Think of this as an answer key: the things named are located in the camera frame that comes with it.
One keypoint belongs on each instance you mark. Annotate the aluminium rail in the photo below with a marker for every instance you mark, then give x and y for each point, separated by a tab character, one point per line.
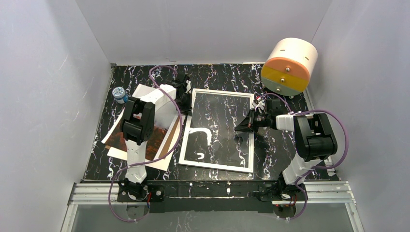
317	191

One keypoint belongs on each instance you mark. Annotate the small blue lidded jar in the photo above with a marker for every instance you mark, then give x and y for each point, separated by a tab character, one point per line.
120	95

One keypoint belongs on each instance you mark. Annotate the brown frame backing board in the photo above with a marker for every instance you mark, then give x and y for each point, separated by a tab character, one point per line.
165	130

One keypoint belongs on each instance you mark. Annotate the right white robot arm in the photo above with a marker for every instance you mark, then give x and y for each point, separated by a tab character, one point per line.
314	138

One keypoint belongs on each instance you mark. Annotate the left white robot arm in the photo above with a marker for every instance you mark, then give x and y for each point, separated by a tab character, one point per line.
137	123

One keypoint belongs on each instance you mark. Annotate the white cylindrical drawer unit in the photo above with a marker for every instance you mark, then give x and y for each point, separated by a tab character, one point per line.
289	67

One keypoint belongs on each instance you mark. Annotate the clear acrylic frame sheet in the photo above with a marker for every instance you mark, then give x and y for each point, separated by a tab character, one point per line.
217	128

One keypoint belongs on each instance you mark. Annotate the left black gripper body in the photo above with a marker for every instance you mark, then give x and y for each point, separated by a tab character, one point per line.
184	93

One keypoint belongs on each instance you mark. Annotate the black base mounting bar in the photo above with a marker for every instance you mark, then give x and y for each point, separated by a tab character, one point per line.
206	196

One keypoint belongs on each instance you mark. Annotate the autumn forest photo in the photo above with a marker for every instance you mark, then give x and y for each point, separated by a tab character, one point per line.
115	142

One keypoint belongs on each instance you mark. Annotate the white picture frame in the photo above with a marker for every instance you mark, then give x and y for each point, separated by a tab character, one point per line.
217	166

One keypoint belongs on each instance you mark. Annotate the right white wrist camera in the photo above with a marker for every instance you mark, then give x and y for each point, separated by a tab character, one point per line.
259	105

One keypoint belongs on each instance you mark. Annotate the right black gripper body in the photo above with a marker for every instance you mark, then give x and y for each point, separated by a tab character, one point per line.
253	119

